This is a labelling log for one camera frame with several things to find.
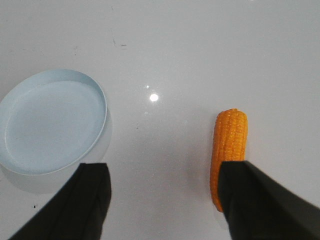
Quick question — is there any light blue round plate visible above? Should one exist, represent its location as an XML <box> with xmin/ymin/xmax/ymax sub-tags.
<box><xmin>0</xmin><ymin>69</ymin><xmax>108</xmax><ymax>175</ymax></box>

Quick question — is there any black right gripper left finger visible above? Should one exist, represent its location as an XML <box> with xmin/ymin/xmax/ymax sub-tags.
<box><xmin>11</xmin><ymin>163</ymin><xmax>112</xmax><ymax>240</ymax></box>

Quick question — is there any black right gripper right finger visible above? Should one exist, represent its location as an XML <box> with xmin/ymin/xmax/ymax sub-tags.
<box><xmin>218</xmin><ymin>161</ymin><xmax>320</xmax><ymax>240</ymax></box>

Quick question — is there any orange corn cob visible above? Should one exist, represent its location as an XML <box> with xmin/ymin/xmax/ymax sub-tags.
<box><xmin>209</xmin><ymin>108</ymin><xmax>248</xmax><ymax>213</ymax></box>

